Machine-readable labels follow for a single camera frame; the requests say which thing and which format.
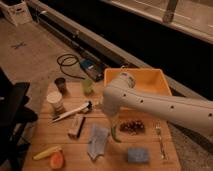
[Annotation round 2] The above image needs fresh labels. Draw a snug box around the green bean pod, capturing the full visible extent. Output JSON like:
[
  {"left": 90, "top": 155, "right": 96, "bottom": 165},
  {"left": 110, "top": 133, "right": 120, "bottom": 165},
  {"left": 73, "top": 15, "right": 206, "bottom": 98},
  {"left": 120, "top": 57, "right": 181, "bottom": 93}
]
[{"left": 111, "top": 126, "right": 121, "bottom": 143}]

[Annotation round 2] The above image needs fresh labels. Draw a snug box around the blue sponge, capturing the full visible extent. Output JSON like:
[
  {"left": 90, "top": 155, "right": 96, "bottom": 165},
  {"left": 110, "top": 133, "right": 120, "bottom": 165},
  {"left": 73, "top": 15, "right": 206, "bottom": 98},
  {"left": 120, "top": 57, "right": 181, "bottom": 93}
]
[{"left": 127, "top": 148, "right": 149, "bottom": 163}]

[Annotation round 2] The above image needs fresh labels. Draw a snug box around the dark metal cup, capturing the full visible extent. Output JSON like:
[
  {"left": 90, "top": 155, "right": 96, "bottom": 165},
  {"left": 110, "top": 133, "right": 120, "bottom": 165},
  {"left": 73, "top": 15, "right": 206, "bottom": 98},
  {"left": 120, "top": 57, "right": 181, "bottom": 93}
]
[{"left": 54, "top": 77, "right": 67, "bottom": 93}]

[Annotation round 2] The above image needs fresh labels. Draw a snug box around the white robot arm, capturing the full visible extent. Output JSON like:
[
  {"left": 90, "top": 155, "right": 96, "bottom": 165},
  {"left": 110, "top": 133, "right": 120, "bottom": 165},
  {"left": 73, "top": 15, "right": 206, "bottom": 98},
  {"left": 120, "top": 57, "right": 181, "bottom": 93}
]
[{"left": 102, "top": 72, "right": 213, "bottom": 137}]

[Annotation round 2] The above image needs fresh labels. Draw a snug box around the bunch of dark grapes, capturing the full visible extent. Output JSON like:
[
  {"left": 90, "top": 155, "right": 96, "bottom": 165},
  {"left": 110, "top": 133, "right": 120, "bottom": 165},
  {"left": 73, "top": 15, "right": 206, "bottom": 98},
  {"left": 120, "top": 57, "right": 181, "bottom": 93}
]
[{"left": 119, "top": 120, "right": 145, "bottom": 135}]

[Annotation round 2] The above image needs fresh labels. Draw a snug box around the orange peach fruit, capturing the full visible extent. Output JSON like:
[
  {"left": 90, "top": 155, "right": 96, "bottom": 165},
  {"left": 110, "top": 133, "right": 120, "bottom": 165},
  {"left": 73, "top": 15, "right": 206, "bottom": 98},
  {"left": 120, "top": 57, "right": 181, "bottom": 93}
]
[{"left": 50, "top": 152, "right": 64, "bottom": 169}]

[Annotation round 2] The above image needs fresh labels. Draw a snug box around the white paper cup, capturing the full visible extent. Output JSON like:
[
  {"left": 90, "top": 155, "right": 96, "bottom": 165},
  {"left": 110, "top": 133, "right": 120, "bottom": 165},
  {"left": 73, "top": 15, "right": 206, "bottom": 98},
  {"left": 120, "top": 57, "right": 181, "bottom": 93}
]
[{"left": 46, "top": 91, "right": 64, "bottom": 115}]

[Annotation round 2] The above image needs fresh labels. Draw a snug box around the yellow corn cob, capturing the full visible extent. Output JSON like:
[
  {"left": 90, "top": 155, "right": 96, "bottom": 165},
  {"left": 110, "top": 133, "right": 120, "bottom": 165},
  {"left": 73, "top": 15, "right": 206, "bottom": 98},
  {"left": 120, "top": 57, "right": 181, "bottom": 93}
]
[{"left": 33, "top": 145, "right": 62, "bottom": 160}]

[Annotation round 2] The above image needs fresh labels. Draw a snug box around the green plastic cup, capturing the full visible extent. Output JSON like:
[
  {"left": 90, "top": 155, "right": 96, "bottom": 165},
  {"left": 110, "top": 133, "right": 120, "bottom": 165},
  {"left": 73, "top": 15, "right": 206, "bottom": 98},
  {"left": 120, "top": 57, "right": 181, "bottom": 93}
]
[{"left": 82, "top": 79, "right": 93, "bottom": 95}]

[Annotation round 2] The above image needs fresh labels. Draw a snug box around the grey metal post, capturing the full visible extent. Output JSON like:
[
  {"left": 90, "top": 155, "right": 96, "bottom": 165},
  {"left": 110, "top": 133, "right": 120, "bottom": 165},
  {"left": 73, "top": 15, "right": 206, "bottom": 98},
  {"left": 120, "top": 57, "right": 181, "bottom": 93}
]
[{"left": 162, "top": 0, "right": 179, "bottom": 23}]

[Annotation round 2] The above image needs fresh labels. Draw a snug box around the black chair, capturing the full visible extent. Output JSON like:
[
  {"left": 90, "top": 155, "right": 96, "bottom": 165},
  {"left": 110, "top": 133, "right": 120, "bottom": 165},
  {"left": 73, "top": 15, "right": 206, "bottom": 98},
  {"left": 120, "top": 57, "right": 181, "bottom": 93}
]
[{"left": 0, "top": 67, "right": 38, "bottom": 171}]

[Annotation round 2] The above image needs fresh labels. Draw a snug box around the silver fork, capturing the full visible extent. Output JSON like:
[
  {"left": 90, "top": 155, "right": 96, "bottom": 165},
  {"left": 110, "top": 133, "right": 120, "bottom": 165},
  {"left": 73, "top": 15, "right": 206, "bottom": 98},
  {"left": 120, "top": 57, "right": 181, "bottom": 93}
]
[{"left": 155, "top": 123, "right": 166, "bottom": 160}]

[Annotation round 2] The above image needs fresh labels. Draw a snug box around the black cable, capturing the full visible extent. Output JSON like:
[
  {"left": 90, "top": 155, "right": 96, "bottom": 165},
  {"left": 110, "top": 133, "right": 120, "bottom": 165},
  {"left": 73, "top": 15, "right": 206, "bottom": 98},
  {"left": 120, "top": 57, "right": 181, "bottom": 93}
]
[{"left": 56, "top": 53, "right": 87, "bottom": 81}]

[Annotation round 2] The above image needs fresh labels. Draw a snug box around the light blue towel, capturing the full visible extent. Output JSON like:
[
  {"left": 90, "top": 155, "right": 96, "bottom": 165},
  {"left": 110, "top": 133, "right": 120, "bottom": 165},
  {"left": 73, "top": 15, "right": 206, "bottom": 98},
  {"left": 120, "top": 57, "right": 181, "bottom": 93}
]
[{"left": 87, "top": 124, "right": 109, "bottom": 160}]

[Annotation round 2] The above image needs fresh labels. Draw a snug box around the yellow plastic bin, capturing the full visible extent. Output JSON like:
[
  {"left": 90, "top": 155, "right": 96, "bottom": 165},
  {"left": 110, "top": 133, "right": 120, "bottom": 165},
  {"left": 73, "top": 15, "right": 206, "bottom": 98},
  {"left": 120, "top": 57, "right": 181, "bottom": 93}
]
[{"left": 104, "top": 68, "right": 172, "bottom": 96}]

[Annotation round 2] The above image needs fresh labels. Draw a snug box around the blue black power device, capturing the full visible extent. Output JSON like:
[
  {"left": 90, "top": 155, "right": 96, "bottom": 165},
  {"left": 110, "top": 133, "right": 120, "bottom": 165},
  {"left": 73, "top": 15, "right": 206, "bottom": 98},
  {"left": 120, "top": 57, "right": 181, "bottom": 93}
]
[{"left": 80, "top": 59, "right": 104, "bottom": 82}]

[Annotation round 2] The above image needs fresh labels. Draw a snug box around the white storage box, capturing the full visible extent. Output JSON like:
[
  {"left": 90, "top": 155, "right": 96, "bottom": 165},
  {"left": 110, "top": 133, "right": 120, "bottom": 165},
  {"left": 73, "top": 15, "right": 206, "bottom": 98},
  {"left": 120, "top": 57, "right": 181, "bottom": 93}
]
[{"left": 0, "top": 0, "right": 32, "bottom": 26}]

